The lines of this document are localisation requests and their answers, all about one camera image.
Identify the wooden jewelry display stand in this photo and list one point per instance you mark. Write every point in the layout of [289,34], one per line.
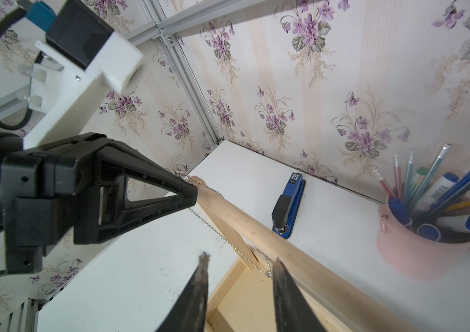
[244,297]

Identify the green pencil in cup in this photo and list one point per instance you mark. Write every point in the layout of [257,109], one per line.
[431,171]

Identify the dark blue pencil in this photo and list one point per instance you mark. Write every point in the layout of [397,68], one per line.
[448,199]

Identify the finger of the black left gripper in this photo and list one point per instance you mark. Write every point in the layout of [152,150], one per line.
[128,191]

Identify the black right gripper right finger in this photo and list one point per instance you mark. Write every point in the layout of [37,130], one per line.
[292,312]

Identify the white blue capped marker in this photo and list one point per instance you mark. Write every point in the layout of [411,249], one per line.
[435,192]

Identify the blue marker in cup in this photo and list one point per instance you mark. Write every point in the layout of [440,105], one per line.
[399,212]

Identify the pink pen holder cup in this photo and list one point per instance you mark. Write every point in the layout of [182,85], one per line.
[428,254]

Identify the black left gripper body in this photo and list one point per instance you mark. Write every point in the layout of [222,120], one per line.
[46,192]

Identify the blue black stapler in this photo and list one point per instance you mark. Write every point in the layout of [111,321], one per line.
[286,208]

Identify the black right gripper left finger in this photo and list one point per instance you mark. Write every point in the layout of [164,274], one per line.
[189,310]

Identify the red pencil in cup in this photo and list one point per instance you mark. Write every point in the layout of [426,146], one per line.
[382,181]

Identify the aluminium mounting rail frame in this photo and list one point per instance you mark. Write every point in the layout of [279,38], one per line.
[23,318]

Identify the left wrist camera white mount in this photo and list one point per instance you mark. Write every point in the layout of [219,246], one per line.
[92,58]

